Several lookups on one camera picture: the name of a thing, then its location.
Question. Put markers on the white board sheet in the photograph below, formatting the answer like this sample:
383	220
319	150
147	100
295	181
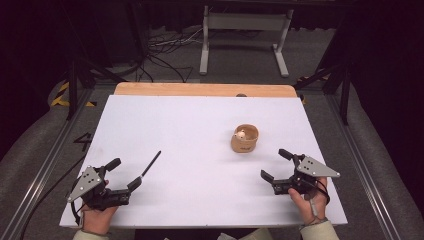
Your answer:
200	160

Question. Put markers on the brown pen holder with figurine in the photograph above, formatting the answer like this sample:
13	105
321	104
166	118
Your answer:
244	141

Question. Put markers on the person's left hand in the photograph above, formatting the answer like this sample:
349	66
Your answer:
98	218

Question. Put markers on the person's right hand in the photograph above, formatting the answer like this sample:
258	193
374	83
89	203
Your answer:
308	206

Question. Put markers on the yellow black floor tape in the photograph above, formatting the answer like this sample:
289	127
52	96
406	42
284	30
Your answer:
305	80
60	98

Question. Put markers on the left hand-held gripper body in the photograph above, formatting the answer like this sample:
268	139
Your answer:
87	182

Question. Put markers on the aluminium floor rail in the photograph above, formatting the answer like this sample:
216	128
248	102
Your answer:
50	160
360	160

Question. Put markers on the black and silver pen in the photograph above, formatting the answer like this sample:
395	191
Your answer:
151	163

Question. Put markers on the black tripod legs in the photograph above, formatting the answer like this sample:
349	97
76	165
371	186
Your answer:
75	83
343	86

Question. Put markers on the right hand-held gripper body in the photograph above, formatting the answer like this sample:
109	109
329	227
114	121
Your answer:
315	168

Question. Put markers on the grey metal stand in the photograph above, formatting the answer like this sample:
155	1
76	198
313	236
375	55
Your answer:
245	21

